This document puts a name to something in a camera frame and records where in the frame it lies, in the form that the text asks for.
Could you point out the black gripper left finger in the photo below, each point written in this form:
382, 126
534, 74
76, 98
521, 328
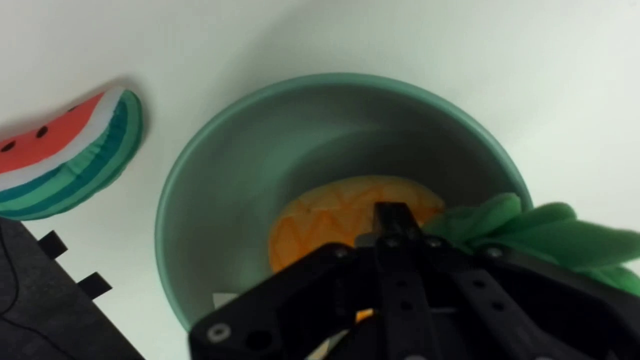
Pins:
312, 307

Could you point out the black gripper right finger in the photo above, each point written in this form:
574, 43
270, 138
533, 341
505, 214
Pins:
501, 313

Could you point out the pale green bowl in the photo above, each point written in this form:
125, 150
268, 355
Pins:
266, 161

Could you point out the pineapple plush toy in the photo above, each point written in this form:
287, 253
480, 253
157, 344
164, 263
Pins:
327, 220

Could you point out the black tabbed flat object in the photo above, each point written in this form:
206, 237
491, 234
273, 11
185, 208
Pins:
46, 313

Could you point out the watermelon slice plush toy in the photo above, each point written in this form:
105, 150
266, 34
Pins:
67, 157

